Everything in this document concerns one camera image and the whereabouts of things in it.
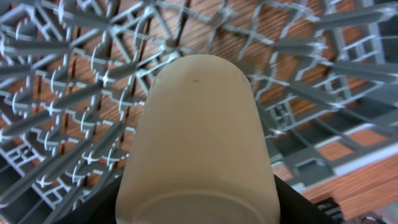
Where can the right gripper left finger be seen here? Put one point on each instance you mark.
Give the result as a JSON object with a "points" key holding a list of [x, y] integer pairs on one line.
{"points": [[100, 209]]}

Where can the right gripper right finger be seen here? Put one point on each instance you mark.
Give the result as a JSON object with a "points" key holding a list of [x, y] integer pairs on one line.
{"points": [[296, 209]]}

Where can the grey dishwasher rack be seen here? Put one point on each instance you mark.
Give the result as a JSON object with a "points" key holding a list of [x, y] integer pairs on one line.
{"points": [[75, 75]]}

